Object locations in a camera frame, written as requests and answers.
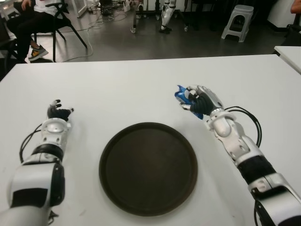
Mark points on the grey plastic stool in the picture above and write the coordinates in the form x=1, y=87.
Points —
x=242, y=9

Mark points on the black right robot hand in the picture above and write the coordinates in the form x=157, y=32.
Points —
x=207, y=101

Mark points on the white side table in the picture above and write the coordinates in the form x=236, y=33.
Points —
x=291, y=55

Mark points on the black folding chair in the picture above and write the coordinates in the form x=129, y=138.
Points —
x=62, y=22

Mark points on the white bag on floor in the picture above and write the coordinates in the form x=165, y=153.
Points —
x=127, y=7

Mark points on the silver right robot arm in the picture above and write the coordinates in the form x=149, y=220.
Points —
x=256, y=164

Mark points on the black office chair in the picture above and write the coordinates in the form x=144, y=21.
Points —
x=294, y=33

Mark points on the blue Oreo cookie packet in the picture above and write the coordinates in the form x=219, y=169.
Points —
x=181, y=95

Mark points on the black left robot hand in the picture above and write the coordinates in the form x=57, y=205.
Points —
x=58, y=114

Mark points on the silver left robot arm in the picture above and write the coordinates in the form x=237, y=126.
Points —
x=40, y=174

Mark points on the white framed glass panel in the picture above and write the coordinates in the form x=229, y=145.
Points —
x=82, y=10

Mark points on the white humanoid robot leg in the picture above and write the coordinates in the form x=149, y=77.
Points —
x=166, y=15

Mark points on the black wheeled metal frame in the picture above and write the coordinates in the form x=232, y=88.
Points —
x=134, y=16

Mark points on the seated person in black trousers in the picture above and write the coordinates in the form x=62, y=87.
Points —
x=26, y=28

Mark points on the round dark brown tray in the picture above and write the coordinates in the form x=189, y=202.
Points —
x=148, y=171

